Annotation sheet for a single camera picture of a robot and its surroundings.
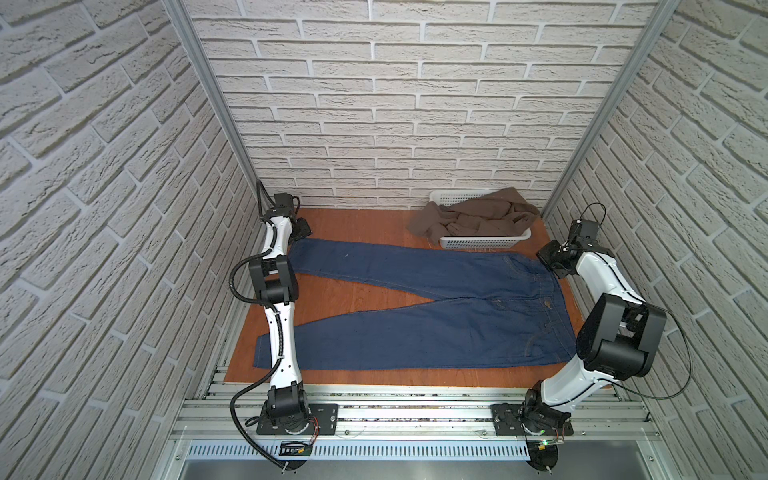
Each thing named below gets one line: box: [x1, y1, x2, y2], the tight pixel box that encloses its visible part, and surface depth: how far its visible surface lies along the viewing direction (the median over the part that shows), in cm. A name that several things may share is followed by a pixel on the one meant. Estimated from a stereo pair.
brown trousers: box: [407, 187, 540, 247], surface depth 112 cm
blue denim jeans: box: [253, 240, 577, 370], surface depth 93 cm
